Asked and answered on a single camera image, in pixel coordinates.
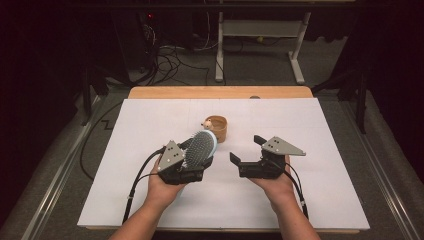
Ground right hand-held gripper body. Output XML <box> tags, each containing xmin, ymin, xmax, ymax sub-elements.
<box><xmin>238</xmin><ymin>135</ymin><xmax>307</xmax><ymax>179</ymax></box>

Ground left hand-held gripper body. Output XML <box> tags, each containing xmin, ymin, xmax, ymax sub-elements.
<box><xmin>157</xmin><ymin>140</ymin><xmax>205</xmax><ymax>186</ymax></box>

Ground light blue hairbrush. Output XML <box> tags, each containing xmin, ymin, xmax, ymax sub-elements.
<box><xmin>182</xmin><ymin>129</ymin><xmax>218</xmax><ymax>169</ymax></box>

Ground small wooden cup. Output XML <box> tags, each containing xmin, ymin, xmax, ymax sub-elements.
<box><xmin>203</xmin><ymin>115</ymin><xmax>228</xmax><ymax>144</ymax></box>

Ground person's right hand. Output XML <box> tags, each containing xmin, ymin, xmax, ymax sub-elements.
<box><xmin>249</xmin><ymin>155</ymin><xmax>298</xmax><ymax>208</ymax></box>

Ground person's left hand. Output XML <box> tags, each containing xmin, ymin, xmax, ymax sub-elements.
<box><xmin>144</xmin><ymin>159</ymin><xmax>186</xmax><ymax>209</ymax></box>

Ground white table sheet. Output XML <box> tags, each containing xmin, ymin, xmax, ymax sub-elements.
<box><xmin>77</xmin><ymin>97</ymin><xmax>371</xmax><ymax>231</ymax></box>

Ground black metal stand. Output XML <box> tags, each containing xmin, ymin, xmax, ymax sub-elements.
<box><xmin>79</xmin><ymin>64</ymin><xmax>111</xmax><ymax>127</ymax></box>
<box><xmin>311</xmin><ymin>66</ymin><xmax>369</xmax><ymax>134</ymax></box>

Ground dark computer tower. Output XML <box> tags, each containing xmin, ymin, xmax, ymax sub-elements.
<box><xmin>109</xmin><ymin>9</ymin><xmax>161</xmax><ymax>84</ymax></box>

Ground right hand-held gripper cable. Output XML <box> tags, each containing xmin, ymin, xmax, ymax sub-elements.
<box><xmin>284</xmin><ymin>162</ymin><xmax>310</xmax><ymax>221</ymax></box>

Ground hand-held gripper cable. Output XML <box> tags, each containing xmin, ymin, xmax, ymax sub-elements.
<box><xmin>121</xmin><ymin>146</ymin><xmax>167</xmax><ymax>225</ymax></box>
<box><xmin>284</xmin><ymin>162</ymin><xmax>310</xmax><ymax>221</ymax></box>

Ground left hand-held gripper cable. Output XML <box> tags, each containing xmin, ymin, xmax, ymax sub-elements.
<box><xmin>121</xmin><ymin>146</ymin><xmax>167</xmax><ymax>225</ymax></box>

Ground tangle of black floor cables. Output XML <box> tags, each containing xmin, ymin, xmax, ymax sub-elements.
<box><xmin>143</xmin><ymin>23</ymin><xmax>221</xmax><ymax>87</ymax></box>

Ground long black floor cable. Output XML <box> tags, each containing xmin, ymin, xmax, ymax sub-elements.
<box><xmin>79</xmin><ymin>100</ymin><xmax>124</xmax><ymax>182</ymax></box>

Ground white metal desk frame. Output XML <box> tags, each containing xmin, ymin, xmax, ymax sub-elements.
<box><xmin>214</xmin><ymin>11</ymin><xmax>313</xmax><ymax>86</ymax></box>

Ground aluminium floor rail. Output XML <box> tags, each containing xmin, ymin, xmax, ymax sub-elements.
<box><xmin>338</xmin><ymin>99</ymin><xmax>422</xmax><ymax>240</ymax></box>
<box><xmin>19</xmin><ymin>94</ymin><xmax>108</xmax><ymax>240</ymax></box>

